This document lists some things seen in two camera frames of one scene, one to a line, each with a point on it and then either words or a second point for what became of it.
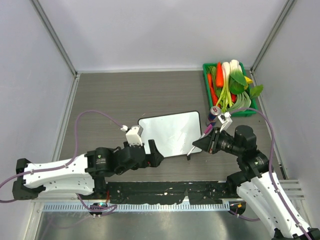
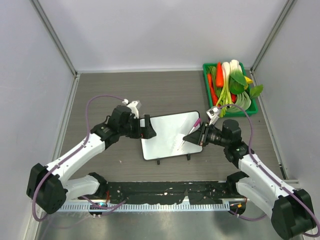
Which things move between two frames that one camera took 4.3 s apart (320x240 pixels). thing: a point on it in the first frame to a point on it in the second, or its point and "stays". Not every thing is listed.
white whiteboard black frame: x=172 y=135 stays
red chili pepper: x=234 y=97 stays
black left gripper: x=153 y=159 to x=145 y=132
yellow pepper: x=249 y=81 stays
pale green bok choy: x=243 y=101 stays
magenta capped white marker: x=207 y=129 to x=195 y=125
